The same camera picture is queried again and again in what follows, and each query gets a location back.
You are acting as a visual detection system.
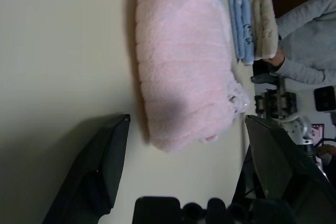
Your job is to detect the pink striped towel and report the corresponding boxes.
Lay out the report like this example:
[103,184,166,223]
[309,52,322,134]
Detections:
[135,0,250,154]

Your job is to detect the grey sweater bystander torso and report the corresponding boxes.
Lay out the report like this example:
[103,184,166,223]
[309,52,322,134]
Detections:
[277,0,336,86]

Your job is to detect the bystander bare hand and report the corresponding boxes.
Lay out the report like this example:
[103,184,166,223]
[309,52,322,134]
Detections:
[264,49,286,72]

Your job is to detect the small pink lit screen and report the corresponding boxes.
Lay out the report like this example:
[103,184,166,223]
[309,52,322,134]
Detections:
[311,123,326,145]

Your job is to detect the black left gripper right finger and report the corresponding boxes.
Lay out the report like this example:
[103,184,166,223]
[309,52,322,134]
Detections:
[244,115,336,224]

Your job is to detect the blue folded towel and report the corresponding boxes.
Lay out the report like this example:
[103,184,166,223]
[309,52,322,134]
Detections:
[227,0,255,67]

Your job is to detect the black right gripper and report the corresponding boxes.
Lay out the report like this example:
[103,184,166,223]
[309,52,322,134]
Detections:
[250,73,298,120]

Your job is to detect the black sensor box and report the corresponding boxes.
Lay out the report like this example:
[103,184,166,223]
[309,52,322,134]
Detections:
[314,86,336,112]

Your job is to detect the grey sleeved bystander forearm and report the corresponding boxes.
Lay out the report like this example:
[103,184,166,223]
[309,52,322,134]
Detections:
[274,57,327,85]

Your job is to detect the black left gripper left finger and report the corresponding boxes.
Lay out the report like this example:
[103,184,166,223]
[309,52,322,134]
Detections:
[40,113,131,224]

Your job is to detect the beige folded towel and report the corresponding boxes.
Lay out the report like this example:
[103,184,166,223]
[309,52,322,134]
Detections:
[248,0,279,61]

